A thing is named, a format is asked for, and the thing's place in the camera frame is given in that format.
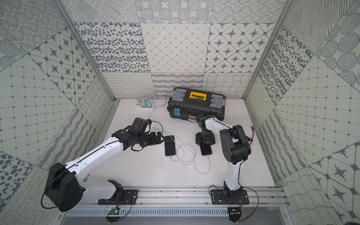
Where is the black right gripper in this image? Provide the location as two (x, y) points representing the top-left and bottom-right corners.
(196, 129), (216, 145)

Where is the phone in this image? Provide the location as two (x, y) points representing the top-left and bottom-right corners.
(199, 142), (212, 156)
(164, 136), (176, 157)

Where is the lilac charging cable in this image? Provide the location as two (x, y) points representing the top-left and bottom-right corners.
(146, 89), (212, 175)

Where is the white charging cable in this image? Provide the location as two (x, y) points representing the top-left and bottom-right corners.
(142, 89), (181, 162)

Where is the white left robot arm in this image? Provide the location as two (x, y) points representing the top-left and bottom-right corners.
(43, 118), (165, 212)

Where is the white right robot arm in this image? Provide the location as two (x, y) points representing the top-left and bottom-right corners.
(196, 114), (253, 201)

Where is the black yellow toolbox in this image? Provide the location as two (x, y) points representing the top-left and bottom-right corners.
(167, 87), (226, 122)

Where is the white power strip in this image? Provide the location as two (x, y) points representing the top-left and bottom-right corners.
(135, 102), (153, 110)

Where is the small black connector board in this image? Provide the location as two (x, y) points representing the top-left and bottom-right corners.
(247, 125), (255, 145)

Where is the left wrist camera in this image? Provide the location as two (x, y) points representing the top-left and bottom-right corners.
(128, 118), (152, 136)

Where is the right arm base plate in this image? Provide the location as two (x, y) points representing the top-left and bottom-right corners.
(210, 189), (249, 205)

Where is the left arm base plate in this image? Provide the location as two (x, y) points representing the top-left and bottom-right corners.
(97, 189), (139, 205)

